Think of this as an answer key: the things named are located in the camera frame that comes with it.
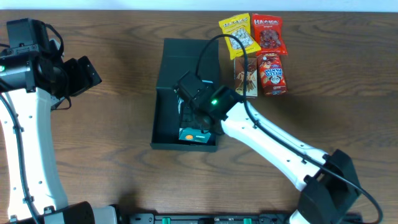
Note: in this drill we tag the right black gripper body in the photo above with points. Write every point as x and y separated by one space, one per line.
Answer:
189 115

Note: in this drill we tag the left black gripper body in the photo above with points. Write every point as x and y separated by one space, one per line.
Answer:
86 74

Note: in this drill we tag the teal Chunkies cookie box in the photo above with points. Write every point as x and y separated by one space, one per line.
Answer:
194 135

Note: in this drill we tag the black gift box with lid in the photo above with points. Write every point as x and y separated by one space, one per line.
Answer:
179 57

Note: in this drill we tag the yellow Hacks candy bag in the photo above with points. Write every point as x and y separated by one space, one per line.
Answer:
239 26

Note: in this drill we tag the red Hacks candy bag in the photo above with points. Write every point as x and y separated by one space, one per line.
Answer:
268 34

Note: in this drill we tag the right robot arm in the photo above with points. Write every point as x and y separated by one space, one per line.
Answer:
328 183

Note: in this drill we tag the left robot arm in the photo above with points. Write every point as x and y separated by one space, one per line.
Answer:
35 81

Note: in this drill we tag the red Hello Panda box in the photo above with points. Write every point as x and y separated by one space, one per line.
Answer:
271 74

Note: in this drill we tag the black mounting rail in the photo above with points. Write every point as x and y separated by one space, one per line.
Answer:
265 218

